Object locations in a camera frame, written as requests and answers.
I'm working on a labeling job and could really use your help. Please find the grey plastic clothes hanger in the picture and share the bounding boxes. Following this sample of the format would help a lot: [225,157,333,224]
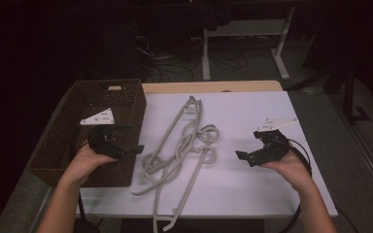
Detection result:
[163,145,218,232]
[181,124,221,153]
[131,135,195,233]
[139,95,203,183]

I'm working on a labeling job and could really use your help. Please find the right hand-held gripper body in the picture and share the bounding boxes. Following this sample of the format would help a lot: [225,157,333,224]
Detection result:
[248,116,299,168]

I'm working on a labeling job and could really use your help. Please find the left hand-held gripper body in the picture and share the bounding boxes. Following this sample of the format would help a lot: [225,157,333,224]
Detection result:
[80,108,132,159]

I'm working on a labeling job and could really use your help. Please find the dark hanging cloth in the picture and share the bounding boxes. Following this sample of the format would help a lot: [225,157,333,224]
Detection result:
[191,0,235,32]

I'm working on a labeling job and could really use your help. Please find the bundle of black floor cables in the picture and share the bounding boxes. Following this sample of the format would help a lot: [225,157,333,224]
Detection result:
[135,32,260,83]

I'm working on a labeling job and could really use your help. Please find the brown woven basket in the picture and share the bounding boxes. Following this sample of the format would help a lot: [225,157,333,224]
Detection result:
[27,79,148,188]

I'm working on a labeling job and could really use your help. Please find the person's right hand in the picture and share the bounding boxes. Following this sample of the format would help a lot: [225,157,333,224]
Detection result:
[260,149,315,193]

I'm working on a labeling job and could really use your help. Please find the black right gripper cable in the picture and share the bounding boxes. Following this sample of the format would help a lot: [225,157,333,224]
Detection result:
[278,138,314,233]

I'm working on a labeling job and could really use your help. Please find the dark metal stand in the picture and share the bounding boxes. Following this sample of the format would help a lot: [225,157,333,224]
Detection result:
[286,62,372,125]

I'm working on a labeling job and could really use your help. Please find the white metal desk frame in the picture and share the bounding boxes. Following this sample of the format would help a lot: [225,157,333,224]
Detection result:
[201,6,296,82]

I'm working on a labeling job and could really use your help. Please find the person's left hand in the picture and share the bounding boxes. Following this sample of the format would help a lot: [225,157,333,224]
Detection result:
[59,145,118,188]

